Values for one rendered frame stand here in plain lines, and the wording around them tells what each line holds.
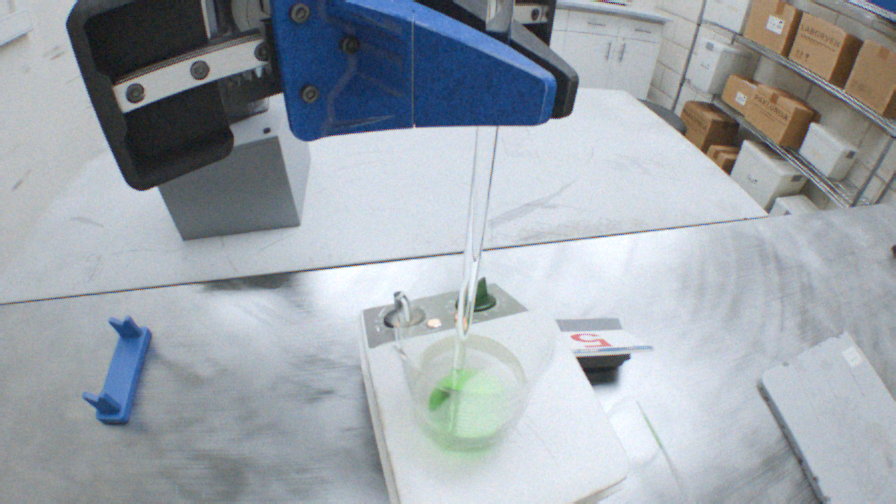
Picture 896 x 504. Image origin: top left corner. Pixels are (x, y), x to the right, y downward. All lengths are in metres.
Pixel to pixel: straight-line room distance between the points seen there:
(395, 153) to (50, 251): 0.55
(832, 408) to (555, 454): 0.34
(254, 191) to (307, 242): 0.08
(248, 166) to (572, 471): 0.39
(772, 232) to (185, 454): 0.75
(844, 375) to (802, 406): 0.10
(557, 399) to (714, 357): 0.23
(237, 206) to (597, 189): 0.46
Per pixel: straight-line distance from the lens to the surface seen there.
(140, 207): 0.64
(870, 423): 0.53
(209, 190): 0.46
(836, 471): 0.45
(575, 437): 0.22
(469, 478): 0.20
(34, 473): 0.46
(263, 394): 0.34
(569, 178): 0.56
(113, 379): 0.42
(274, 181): 0.43
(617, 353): 0.32
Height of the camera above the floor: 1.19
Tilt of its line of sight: 44 degrees down
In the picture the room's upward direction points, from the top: 3 degrees clockwise
